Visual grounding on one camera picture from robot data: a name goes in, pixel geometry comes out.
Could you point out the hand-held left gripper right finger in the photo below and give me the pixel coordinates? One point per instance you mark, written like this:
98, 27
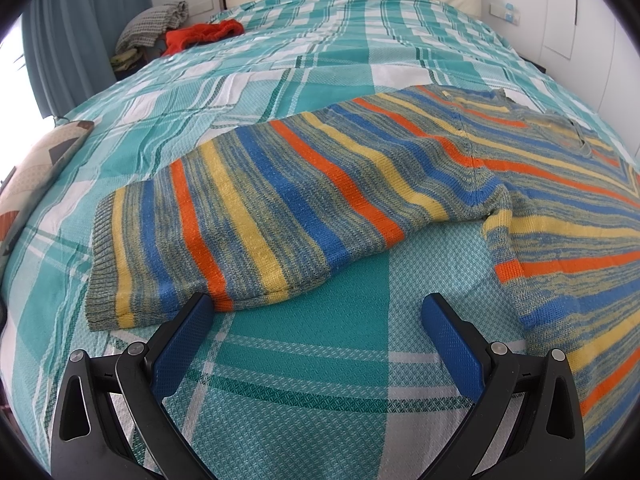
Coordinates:
452, 350

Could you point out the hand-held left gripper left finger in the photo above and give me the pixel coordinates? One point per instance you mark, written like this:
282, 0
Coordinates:
177, 355

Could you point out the striped knit sweater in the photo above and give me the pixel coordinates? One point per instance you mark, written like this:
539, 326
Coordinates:
310, 185

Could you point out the teal checked bed blanket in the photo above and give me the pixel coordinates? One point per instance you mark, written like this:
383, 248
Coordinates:
310, 340

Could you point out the patterned cushion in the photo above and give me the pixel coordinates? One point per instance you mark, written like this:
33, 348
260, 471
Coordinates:
35, 175

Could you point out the yellow-green cloth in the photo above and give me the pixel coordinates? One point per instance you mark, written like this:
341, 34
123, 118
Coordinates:
124, 59

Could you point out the orange cloth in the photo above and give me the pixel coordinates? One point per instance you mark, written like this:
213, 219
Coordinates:
200, 35

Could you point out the teal curtain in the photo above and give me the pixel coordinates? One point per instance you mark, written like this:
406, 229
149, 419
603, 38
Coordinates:
80, 40

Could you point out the grey striped cloth pile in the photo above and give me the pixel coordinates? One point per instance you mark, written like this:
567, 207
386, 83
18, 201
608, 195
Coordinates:
150, 22

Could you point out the white wall switch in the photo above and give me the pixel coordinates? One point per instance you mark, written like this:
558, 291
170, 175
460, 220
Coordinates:
505, 12

